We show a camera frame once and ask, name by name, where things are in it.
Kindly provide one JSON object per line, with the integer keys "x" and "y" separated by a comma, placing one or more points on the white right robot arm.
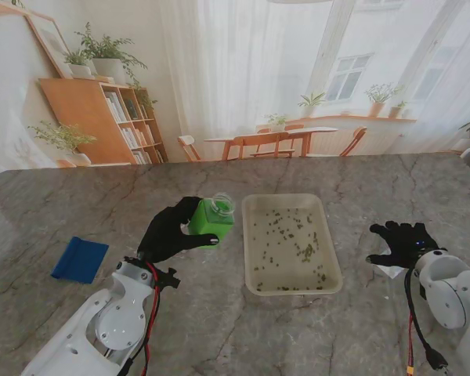
{"x": 454, "y": 290}

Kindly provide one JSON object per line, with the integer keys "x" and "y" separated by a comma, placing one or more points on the translucent plastic baking tray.
{"x": 274, "y": 274}

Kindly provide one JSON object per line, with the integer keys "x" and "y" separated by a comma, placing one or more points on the scattered green beans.
{"x": 306, "y": 252}

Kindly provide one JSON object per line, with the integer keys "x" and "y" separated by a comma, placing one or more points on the wooden slat back chair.
{"x": 258, "y": 138}

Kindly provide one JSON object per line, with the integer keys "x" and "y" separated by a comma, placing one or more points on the white square jar lid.
{"x": 391, "y": 273}

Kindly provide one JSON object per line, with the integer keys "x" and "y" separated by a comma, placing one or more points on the large potted plant white pot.
{"x": 107, "y": 69}

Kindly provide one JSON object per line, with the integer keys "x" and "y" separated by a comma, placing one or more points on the white wooden dining table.
{"x": 297, "y": 130}

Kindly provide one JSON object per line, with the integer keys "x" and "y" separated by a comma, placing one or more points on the small potted plant white pot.
{"x": 80, "y": 71}

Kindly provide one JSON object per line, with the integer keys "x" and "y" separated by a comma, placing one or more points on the tall windowsill plant orange pot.
{"x": 377, "y": 107}

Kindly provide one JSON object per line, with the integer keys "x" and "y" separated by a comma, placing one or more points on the small table plant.
{"x": 277, "y": 126}

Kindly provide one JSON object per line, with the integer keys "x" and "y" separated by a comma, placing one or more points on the leafy potted plant beside bookshelf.
{"x": 62, "y": 137}

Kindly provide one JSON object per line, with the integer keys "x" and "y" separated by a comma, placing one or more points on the small windowsill plant orange pot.
{"x": 395, "y": 113}

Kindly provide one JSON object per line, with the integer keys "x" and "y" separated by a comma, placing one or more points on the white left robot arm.
{"x": 109, "y": 313}

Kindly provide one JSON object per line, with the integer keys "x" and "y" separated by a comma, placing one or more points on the white seat wooden chair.
{"x": 186, "y": 142}

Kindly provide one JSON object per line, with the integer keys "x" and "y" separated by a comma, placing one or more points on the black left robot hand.
{"x": 164, "y": 235}

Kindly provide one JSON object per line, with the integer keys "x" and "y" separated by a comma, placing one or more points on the wooden bookshelf with books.
{"x": 82, "y": 117}

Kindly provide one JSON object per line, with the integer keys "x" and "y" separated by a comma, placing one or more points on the blue plastic scraper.
{"x": 78, "y": 260}

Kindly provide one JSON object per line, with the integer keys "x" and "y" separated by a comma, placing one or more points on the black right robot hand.
{"x": 399, "y": 246}

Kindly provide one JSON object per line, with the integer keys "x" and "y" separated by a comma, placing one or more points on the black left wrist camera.
{"x": 168, "y": 277}

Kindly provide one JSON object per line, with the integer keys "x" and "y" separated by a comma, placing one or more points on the green square glass jar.
{"x": 207, "y": 223}

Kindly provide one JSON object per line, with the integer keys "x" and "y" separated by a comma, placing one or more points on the wooden picture frame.
{"x": 49, "y": 43}

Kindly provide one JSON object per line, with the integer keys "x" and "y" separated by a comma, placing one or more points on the broad leaf windowsill plant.
{"x": 311, "y": 102}

